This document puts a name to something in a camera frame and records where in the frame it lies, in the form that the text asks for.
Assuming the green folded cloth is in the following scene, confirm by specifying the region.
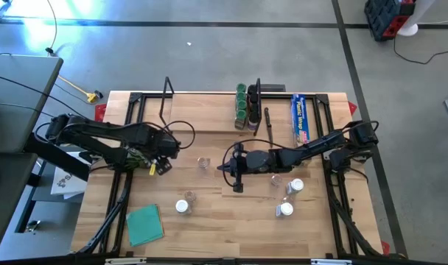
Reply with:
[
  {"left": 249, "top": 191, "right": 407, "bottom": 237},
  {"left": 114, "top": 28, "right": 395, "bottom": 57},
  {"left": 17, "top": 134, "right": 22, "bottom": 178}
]
[{"left": 125, "top": 204, "right": 165, "bottom": 247}]

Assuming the silver metal bracket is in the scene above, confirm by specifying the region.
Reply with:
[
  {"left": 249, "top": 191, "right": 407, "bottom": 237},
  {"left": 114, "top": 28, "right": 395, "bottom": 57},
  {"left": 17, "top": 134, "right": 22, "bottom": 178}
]
[
  {"left": 310, "top": 258, "right": 353, "bottom": 265},
  {"left": 105, "top": 257, "right": 147, "bottom": 265}
]

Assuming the black diagonal strut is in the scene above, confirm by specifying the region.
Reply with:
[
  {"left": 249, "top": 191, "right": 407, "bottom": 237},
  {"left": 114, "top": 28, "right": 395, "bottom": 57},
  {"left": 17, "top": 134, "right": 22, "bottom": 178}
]
[{"left": 23, "top": 134, "right": 91, "bottom": 182}]

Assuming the dark grey desk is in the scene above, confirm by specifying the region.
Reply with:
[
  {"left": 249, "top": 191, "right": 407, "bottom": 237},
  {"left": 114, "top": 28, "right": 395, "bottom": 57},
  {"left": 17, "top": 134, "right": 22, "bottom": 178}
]
[{"left": 0, "top": 152, "right": 39, "bottom": 253}]

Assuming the white cardboard box with logo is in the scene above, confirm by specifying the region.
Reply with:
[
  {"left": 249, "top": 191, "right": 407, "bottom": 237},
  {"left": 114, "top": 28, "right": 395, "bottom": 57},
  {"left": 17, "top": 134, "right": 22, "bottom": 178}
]
[{"left": 49, "top": 152, "right": 93, "bottom": 200}]

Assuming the white floor stand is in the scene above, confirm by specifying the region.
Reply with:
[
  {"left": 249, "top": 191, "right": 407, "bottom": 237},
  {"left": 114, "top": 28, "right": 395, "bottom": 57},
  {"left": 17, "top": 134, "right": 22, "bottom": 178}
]
[{"left": 396, "top": 0, "right": 437, "bottom": 38}]

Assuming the black floor cable with plug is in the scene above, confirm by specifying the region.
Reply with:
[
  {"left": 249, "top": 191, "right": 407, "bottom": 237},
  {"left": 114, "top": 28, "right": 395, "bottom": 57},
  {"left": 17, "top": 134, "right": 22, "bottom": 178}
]
[{"left": 45, "top": 0, "right": 59, "bottom": 56}]

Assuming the small metal clamp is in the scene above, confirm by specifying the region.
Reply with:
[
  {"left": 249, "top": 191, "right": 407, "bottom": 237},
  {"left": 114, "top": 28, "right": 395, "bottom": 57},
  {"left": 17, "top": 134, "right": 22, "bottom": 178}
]
[{"left": 24, "top": 219, "right": 41, "bottom": 233}]

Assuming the blue plastic wrap box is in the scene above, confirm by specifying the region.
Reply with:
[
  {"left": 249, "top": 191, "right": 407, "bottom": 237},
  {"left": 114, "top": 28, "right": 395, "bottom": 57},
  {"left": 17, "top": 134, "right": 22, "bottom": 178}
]
[{"left": 290, "top": 93, "right": 312, "bottom": 145}]

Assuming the black desk cable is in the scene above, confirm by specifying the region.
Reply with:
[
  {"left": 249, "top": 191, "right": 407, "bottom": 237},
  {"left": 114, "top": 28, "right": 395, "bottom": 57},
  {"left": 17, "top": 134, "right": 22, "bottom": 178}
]
[
  {"left": 0, "top": 101, "right": 61, "bottom": 121},
  {"left": 0, "top": 71, "right": 96, "bottom": 122}
]

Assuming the green succulent plant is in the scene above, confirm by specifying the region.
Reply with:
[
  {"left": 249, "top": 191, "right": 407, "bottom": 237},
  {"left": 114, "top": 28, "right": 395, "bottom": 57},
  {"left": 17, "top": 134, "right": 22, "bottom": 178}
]
[{"left": 126, "top": 149, "right": 153, "bottom": 172}]

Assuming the wooden shelf with black frame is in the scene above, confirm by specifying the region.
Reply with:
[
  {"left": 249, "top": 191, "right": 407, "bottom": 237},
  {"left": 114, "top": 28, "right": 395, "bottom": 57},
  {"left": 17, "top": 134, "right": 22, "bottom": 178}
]
[{"left": 158, "top": 76, "right": 264, "bottom": 137}]

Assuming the black kitchen knife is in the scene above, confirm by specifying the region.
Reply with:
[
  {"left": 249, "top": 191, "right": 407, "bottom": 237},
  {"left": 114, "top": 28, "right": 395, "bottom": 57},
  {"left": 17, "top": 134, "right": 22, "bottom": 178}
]
[{"left": 264, "top": 107, "right": 275, "bottom": 148}]

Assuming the yellow plug with cord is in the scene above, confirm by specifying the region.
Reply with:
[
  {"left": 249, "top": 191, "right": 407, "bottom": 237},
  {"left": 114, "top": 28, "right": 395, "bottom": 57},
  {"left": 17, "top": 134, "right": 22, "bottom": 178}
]
[{"left": 57, "top": 75, "right": 99, "bottom": 104}]

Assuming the dark blue red toolbox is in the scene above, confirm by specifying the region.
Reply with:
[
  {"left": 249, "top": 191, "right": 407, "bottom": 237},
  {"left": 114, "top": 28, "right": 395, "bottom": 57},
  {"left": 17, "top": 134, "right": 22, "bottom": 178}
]
[{"left": 363, "top": 0, "right": 416, "bottom": 42}]

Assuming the light grey desk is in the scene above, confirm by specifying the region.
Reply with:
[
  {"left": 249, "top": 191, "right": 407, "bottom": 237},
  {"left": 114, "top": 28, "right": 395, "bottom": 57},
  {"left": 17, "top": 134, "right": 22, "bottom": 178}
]
[{"left": 0, "top": 54, "right": 64, "bottom": 154}]

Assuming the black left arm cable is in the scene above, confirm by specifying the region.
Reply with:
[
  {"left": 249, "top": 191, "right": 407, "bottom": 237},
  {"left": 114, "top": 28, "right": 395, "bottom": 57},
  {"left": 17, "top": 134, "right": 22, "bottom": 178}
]
[{"left": 161, "top": 120, "right": 197, "bottom": 150}]

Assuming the purple label black-lid spice jar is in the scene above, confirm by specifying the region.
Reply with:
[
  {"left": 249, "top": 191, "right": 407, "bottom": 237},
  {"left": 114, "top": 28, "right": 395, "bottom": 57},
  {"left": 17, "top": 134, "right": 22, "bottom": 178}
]
[{"left": 246, "top": 112, "right": 260, "bottom": 132}]

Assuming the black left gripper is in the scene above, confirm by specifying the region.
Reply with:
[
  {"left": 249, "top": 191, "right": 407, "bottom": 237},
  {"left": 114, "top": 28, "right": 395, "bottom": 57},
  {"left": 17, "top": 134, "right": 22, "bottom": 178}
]
[{"left": 150, "top": 130, "right": 181, "bottom": 176}]

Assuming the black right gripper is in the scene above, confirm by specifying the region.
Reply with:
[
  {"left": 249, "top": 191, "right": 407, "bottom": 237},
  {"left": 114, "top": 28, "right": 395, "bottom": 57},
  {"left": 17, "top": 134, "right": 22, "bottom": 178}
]
[{"left": 217, "top": 144, "right": 279, "bottom": 193}]

